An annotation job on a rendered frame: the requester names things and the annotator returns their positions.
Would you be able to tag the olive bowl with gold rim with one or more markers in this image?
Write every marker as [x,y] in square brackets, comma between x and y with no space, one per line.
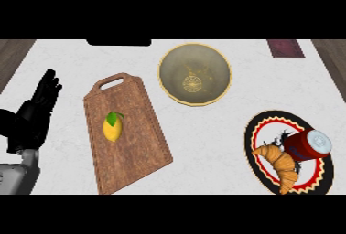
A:
[194,74]

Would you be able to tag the black appliance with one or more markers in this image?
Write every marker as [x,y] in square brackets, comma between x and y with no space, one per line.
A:
[118,42]

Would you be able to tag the dark red rectangular mat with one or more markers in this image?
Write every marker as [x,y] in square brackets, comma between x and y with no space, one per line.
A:
[285,48]

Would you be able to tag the black red patterned plate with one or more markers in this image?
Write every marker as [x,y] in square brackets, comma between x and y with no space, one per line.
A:
[315,179]

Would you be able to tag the yellow lemon with leaf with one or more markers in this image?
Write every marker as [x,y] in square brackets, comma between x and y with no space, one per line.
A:
[112,128]

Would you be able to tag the red can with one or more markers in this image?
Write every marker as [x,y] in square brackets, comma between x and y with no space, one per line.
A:
[307,146]

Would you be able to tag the brown wooden cutting board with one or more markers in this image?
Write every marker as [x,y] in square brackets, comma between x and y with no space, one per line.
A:
[128,134]

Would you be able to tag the golden croissant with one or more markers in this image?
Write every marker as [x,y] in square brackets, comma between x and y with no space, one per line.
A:
[279,163]

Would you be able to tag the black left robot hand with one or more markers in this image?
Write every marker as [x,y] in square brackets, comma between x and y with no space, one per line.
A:
[35,109]

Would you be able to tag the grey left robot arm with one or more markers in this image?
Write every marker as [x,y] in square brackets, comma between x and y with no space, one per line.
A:
[15,175]

